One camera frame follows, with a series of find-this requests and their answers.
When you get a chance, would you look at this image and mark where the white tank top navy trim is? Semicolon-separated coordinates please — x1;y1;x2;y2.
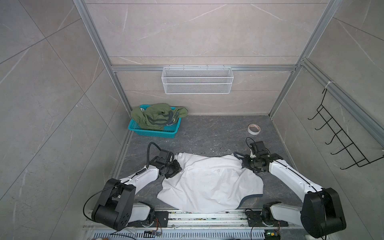
157;153;264;214

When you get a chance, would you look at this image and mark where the white wire mesh shelf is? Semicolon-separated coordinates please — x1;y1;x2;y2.
162;67;234;95

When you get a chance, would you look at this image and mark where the roll of masking tape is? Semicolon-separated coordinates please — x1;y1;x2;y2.
248;124;261;136

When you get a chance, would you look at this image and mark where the black wire hook rack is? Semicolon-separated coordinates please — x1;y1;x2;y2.
308;89;384;170

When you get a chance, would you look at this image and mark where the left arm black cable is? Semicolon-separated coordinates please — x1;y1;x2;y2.
82;141;163;240

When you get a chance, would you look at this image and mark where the green tank top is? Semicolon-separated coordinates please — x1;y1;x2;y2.
131;103;188;131

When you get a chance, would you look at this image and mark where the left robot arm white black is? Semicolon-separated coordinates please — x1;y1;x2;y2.
90;150;182;231

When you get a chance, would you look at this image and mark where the teal plastic basket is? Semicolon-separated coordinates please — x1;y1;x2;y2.
128;105;182;139

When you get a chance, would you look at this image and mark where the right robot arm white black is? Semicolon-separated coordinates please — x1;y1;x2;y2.
234;141;347;240

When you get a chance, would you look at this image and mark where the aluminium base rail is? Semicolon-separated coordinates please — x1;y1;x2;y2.
79;209;312;240

